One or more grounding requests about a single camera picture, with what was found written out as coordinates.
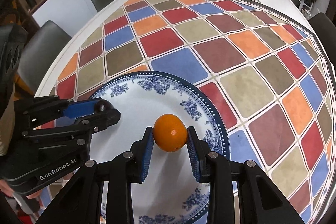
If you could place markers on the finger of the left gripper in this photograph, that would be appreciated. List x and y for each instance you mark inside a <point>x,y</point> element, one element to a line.
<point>82,108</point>
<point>91,124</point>

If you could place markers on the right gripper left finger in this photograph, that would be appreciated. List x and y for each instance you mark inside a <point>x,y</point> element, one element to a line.
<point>142,151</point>

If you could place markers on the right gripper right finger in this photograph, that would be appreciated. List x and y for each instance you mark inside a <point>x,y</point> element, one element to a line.
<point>198,150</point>

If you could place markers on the dark plum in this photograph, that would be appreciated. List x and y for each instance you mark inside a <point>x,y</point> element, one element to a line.
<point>102,106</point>

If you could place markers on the orange tangerine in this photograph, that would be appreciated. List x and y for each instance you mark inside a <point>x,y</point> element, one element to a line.
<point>169,133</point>

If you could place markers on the person left hand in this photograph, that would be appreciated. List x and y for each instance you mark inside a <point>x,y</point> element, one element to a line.
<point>9,192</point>

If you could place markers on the blue white porcelain plate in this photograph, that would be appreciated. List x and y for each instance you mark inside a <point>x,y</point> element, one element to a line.
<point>170,193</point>

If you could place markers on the near left dark chair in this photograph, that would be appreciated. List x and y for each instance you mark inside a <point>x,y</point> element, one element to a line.
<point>40,52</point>

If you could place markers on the colourful checkered tablecloth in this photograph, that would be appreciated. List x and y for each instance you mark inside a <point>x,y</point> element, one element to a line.
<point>251,77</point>

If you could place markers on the right dark chair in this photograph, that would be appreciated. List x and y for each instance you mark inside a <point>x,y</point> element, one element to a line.
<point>326,32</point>

